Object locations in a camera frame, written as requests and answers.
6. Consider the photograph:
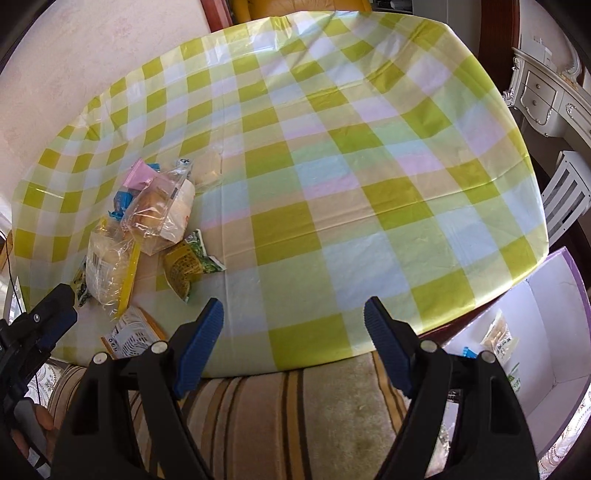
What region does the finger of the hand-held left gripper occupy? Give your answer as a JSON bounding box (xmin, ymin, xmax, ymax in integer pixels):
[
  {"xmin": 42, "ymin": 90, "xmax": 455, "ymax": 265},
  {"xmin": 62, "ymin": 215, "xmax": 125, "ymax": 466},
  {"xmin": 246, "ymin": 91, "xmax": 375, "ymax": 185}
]
[{"xmin": 18, "ymin": 284, "xmax": 78, "ymax": 356}]

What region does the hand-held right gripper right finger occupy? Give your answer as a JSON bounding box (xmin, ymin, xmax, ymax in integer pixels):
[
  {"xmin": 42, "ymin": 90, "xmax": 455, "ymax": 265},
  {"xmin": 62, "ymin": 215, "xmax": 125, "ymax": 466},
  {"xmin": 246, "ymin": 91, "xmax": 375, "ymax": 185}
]
[{"xmin": 364, "ymin": 296, "xmax": 541, "ymax": 480}]

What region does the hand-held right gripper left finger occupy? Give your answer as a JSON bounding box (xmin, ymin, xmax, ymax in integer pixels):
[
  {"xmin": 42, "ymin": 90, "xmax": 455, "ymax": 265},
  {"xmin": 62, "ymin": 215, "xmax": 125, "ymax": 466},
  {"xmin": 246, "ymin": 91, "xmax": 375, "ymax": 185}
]
[{"xmin": 50, "ymin": 298, "xmax": 225, "ymax": 480}]

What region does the blue clear snack packet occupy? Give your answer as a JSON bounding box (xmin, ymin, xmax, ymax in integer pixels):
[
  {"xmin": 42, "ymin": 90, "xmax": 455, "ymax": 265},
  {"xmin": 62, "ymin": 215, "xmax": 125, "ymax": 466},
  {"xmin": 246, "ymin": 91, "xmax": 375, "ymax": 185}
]
[{"xmin": 108, "ymin": 190, "xmax": 139, "ymax": 222}]

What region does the pink snack packet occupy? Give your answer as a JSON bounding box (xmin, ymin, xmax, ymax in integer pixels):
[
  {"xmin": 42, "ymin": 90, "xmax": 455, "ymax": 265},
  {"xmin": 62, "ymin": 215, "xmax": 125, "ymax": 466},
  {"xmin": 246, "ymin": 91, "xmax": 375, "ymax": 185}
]
[{"xmin": 124, "ymin": 158, "xmax": 162, "ymax": 191}]

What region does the white purple cardboard box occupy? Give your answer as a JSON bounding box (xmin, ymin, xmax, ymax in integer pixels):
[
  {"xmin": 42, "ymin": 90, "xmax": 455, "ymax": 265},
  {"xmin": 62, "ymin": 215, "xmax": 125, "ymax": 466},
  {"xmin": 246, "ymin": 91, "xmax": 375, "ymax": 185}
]
[{"xmin": 438, "ymin": 247, "xmax": 591, "ymax": 467}]

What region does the person's left hand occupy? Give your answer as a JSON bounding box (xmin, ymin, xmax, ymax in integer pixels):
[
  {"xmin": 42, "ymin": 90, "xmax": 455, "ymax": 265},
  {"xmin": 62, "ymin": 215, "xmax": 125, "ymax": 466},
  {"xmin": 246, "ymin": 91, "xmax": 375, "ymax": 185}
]
[{"xmin": 8, "ymin": 401, "xmax": 58, "ymax": 462}]

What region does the small dark snack packet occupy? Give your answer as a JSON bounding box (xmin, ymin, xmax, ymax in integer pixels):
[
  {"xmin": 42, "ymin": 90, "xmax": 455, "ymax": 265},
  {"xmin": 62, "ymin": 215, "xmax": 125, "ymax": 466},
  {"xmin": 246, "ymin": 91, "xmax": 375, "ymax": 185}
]
[{"xmin": 71, "ymin": 256, "xmax": 93, "ymax": 308}]

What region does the floral lace cloth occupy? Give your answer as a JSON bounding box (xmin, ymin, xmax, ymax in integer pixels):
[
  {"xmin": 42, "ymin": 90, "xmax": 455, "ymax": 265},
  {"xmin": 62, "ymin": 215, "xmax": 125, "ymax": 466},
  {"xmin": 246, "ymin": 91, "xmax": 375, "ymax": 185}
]
[{"xmin": 28, "ymin": 362, "xmax": 86, "ymax": 407}]

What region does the orange white snack packet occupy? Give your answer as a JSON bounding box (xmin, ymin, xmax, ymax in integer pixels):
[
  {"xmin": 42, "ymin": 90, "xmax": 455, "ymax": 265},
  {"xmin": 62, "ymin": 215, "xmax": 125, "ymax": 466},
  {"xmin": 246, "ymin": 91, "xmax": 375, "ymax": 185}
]
[{"xmin": 100, "ymin": 305, "xmax": 168, "ymax": 361}]

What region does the yellow edged bread packet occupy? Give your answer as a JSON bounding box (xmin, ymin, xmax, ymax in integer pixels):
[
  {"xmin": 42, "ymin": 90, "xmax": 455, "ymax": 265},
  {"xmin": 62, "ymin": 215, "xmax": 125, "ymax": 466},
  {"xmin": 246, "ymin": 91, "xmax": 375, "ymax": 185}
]
[{"xmin": 85, "ymin": 217, "xmax": 141, "ymax": 319}]

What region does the green yellow snack packet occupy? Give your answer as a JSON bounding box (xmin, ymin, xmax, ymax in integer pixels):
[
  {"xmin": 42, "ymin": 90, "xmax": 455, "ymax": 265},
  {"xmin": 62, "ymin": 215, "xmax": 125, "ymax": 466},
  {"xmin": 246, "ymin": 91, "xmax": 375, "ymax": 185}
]
[{"xmin": 163, "ymin": 229, "xmax": 227, "ymax": 303}]

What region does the beige cracker packet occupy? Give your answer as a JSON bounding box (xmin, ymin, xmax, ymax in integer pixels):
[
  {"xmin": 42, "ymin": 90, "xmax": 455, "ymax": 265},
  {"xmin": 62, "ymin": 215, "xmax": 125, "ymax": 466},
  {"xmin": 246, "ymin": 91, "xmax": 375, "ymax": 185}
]
[{"xmin": 480, "ymin": 310, "xmax": 518, "ymax": 365}]

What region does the green white snack packet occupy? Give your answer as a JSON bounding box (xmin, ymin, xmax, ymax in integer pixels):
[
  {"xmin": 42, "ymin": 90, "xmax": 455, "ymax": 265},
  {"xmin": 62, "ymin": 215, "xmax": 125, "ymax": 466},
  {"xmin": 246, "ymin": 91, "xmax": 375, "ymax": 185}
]
[{"xmin": 505, "ymin": 362, "xmax": 527, "ymax": 393}]

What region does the clear bread packet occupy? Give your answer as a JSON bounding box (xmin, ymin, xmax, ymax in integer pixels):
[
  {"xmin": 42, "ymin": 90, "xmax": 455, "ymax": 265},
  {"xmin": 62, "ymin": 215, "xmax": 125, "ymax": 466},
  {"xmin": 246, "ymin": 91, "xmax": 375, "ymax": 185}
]
[{"xmin": 121, "ymin": 159, "xmax": 197, "ymax": 254}]

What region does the yellow green checked tablecloth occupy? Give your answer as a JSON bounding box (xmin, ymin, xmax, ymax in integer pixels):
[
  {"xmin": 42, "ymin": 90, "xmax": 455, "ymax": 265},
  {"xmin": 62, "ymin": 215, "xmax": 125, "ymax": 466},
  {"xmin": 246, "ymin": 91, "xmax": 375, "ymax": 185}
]
[{"xmin": 10, "ymin": 10, "xmax": 551, "ymax": 377}]

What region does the clear cracker packet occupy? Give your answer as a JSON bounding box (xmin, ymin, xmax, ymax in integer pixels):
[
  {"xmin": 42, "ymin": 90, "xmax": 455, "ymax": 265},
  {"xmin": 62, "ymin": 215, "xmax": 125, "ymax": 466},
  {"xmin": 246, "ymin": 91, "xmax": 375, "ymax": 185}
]
[{"xmin": 191, "ymin": 152, "xmax": 225, "ymax": 188}]

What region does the white ornate dresser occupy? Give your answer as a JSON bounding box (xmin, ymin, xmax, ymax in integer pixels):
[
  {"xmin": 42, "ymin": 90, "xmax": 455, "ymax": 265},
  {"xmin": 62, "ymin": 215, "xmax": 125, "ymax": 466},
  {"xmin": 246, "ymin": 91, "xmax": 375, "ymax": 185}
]
[{"xmin": 501, "ymin": 34, "xmax": 591, "ymax": 139}]

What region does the orange leather chair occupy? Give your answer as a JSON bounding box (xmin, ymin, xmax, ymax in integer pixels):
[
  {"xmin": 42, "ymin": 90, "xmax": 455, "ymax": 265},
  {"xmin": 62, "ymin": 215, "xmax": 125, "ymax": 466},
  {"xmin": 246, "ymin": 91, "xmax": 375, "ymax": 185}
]
[{"xmin": 231, "ymin": 0, "xmax": 375, "ymax": 21}]

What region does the dark wooden door frame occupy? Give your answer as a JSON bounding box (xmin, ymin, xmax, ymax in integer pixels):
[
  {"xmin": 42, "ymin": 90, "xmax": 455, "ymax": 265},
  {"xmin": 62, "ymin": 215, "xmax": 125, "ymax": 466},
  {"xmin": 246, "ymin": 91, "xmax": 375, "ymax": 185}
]
[{"xmin": 478, "ymin": 0, "xmax": 522, "ymax": 93}]

